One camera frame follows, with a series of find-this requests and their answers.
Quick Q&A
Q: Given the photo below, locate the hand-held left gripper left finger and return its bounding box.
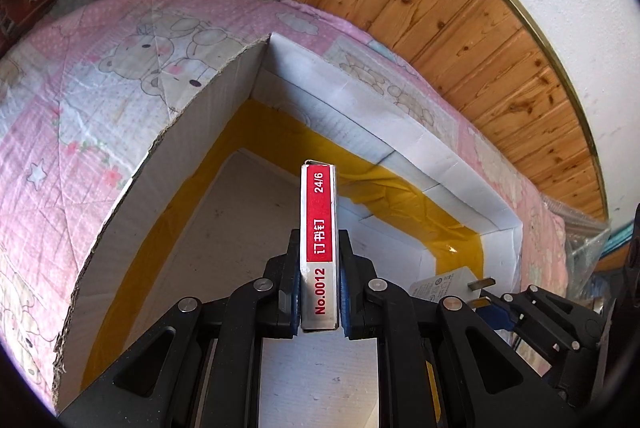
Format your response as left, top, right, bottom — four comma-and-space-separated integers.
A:
60, 228, 303, 428

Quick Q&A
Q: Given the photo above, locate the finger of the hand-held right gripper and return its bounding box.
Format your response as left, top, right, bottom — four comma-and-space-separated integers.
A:
517, 333, 593, 408
472, 286, 603, 351

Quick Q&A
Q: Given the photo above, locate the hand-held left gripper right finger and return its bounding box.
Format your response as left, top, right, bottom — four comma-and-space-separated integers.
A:
336, 228, 581, 428

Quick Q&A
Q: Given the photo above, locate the red and white staple box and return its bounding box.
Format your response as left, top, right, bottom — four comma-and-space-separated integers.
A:
300, 162, 340, 333

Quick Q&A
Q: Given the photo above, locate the white phone charger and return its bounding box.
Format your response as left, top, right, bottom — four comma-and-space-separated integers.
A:
409, 268, 497, 309

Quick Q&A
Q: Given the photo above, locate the white cardboard box yellow tape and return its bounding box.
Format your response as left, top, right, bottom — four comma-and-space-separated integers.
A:
52, 32, 525, 428

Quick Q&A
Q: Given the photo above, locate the clear plastic bag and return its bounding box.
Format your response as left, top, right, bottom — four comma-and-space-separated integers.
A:
542, 195, 618, 303

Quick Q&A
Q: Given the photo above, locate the pink bear printed blanket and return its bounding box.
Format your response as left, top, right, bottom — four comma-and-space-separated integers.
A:
0, 0, 568, 409

